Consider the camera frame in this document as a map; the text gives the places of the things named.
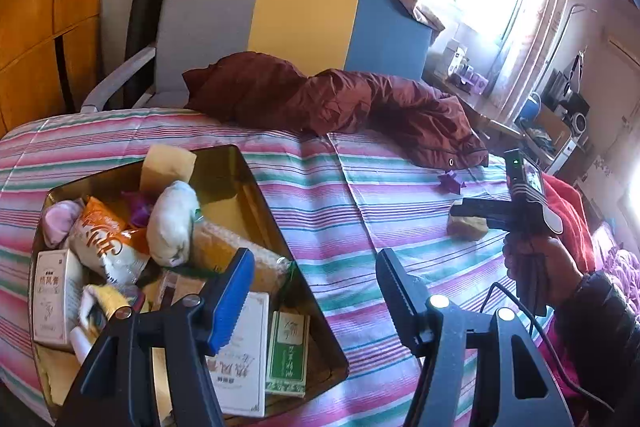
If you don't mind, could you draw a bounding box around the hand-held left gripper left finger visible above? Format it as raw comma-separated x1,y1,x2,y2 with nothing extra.
55,248,256,427

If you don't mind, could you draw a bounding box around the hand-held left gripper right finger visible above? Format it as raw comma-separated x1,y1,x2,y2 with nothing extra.
375,249,576,427

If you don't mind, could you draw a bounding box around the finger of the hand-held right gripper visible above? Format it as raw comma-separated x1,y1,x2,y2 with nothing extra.
449,206,523,233
462,198,517,214

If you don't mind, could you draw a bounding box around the tan sponge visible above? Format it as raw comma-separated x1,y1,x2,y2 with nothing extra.
446,214,489,241

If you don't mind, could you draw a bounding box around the large white carton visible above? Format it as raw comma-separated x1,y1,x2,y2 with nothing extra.
202,289,271,419

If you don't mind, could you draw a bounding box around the green carton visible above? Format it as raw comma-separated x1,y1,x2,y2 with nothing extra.
265,309,311,398

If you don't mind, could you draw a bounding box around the white bun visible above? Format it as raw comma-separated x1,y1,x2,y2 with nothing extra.
146,181,201,268

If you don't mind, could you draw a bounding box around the gold metal tin box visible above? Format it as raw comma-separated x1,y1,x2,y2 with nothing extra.
31,144,350,420

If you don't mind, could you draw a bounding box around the yellow cloth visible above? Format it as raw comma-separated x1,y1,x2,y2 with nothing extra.
80,284,131,343

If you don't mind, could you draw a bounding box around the purple paper star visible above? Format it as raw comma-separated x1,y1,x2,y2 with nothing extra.
122,189,156,228
437,172,467,194

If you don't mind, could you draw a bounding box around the orange snack bag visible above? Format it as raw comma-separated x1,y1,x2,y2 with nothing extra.
67,196,151,288

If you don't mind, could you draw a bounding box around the yellow sponge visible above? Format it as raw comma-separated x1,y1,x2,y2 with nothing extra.
139,143,197,198

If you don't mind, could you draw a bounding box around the small white carton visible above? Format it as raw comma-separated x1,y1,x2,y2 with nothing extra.
32,249,83,350

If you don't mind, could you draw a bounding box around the pink item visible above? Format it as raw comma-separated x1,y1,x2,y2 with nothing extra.
42,199,86,248

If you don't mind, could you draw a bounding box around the person's right forearm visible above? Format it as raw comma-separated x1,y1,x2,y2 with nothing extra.
552,269,640,413

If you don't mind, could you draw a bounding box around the person's right hand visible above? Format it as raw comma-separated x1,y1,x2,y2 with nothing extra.
501,234,586,308

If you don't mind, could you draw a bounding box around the red cloth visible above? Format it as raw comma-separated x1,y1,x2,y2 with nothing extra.
540,174,598,275

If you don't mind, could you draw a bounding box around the striped bed blanket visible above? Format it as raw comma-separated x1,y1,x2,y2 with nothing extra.
0,107,556,427

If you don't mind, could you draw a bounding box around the cardboard box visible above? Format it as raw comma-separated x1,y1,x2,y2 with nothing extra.
520,107,573,152

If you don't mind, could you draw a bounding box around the wooden desk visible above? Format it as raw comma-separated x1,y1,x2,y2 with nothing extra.
425,72,596,178

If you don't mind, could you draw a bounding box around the blue container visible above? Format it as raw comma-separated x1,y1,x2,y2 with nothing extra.
517,92,543,120

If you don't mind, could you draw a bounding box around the black radio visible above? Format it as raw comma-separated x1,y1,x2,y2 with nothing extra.
542,67,591,135

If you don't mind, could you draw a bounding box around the purple toiletry set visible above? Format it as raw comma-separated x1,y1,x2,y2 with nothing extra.
442,39,488,95

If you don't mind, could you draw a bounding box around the maroon padded jacket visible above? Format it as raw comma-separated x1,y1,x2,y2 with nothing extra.
182,52,490,170

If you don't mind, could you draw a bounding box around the thin metal stand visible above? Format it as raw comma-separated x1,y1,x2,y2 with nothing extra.
550,4,598,72

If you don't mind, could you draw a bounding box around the grey yellow blue armchair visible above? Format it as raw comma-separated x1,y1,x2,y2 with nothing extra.
80,0,433,112

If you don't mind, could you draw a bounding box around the black rolled mat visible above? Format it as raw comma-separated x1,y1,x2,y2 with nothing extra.
124,0,180,108

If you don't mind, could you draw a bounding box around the wooden wardrobe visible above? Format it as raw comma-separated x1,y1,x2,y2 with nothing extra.
0,0,118,132

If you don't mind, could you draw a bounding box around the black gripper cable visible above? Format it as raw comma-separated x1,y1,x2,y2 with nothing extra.
480,281,616,413

